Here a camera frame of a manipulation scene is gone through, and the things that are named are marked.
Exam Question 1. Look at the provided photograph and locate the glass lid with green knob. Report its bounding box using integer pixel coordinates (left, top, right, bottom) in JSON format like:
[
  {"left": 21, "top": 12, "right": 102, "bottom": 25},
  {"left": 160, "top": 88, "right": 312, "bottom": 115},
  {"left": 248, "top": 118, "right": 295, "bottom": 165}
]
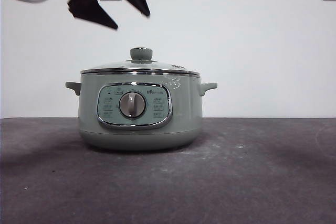
[{"left": 80, "top": 47, "right": 200, "bottom": 77}]

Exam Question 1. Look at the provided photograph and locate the pale green electric pot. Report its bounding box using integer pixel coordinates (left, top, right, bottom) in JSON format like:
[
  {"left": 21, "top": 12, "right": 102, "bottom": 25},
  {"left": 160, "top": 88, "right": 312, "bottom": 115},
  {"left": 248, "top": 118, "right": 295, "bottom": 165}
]
[{"left": 65, "top": 73, "right": 218, "bottom": 152}]

